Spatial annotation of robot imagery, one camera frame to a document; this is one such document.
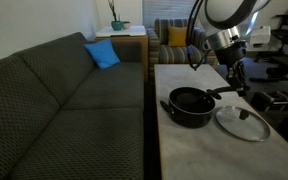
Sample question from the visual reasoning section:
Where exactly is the black cooking pot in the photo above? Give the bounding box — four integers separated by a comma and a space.
159, 86, 223, 129

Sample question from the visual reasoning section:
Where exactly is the white box device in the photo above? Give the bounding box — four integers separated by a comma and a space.
248, 25, 272, 47

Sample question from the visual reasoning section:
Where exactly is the blue throw pillow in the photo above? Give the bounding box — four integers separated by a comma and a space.
83, 38, 122, 70

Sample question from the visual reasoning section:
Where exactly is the dark grey sofa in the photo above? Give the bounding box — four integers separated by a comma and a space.
0, 31, 146, 180

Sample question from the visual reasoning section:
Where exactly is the wooden side table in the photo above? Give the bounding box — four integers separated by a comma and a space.
94, 25, 149, 83

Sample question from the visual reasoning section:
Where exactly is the plant in teal pot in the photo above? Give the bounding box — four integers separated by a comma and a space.
107, 0, 124, 32

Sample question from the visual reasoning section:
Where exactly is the striped armchair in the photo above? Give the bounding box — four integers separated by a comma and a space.
146, 17, 218, 83

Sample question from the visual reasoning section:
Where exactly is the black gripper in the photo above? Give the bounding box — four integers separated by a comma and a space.
213, 39, 252, 98

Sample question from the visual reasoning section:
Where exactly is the glass pot lid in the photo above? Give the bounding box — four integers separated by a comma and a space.
215, 105, 272, 143

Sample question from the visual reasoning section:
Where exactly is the mustard yellow cushion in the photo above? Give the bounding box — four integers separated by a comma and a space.
167, 26, 188, 48

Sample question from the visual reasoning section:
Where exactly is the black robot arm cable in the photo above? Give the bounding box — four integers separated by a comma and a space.
184, 0, 216, 72

